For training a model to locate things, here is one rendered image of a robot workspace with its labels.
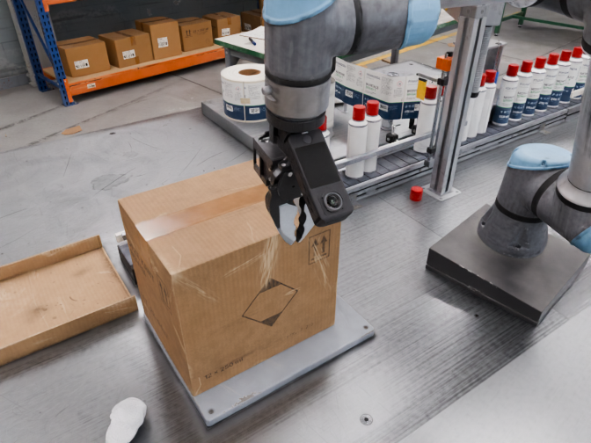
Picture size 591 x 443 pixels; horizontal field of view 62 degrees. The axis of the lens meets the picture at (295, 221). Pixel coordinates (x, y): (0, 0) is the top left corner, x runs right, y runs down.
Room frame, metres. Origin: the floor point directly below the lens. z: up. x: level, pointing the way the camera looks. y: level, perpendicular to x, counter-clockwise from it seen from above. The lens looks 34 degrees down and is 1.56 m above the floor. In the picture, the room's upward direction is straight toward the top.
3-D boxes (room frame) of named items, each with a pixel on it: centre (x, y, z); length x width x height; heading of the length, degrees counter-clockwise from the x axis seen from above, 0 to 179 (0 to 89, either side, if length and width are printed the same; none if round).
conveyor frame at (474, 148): (1.32, -0.30, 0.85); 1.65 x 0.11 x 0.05; 124
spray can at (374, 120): (1.27, -0.21, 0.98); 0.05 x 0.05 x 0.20
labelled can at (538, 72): (1.68, -0.83, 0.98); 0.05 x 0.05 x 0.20
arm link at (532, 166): (0.91, -0.51, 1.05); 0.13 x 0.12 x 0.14; 22
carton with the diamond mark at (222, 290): (0.70, 0.11, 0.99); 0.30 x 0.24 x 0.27; 124
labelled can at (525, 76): (1.64, -0.77, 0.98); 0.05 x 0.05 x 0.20
